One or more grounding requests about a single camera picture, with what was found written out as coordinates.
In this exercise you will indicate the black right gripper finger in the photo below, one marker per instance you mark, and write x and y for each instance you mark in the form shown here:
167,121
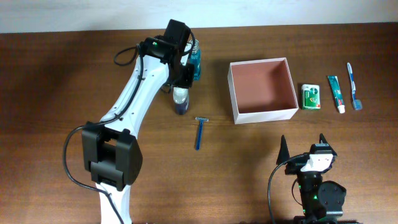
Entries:
322,139
283,154

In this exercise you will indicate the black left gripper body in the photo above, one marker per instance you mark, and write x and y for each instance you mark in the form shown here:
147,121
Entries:
185,77

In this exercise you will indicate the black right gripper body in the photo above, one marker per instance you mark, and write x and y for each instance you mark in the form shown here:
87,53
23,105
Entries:
295,166

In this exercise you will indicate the teal Listerine mouthwash bottle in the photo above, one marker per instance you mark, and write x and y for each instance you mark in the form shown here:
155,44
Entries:
196,60

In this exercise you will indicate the green Dettol soap box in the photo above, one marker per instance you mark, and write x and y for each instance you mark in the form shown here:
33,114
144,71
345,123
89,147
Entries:
310,97

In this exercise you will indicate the blue white toothbrush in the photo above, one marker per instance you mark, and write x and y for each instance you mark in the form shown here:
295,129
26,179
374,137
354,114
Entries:
357,105

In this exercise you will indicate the green toothpaste tube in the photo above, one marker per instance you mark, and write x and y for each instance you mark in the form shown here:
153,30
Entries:
338,97

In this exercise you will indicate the purple foam soap pump bottle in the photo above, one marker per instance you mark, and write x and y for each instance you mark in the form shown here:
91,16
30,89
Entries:
181,100

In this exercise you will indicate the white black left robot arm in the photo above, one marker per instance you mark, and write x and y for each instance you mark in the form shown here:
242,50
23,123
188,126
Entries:
110,149

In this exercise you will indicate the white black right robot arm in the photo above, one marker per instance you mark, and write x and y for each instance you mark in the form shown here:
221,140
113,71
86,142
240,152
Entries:
321,201

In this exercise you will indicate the pink open cardboard box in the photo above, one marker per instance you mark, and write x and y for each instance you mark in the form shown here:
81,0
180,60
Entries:
261,90

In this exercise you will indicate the blue disposable razor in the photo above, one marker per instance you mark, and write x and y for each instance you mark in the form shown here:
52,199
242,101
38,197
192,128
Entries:
201,121

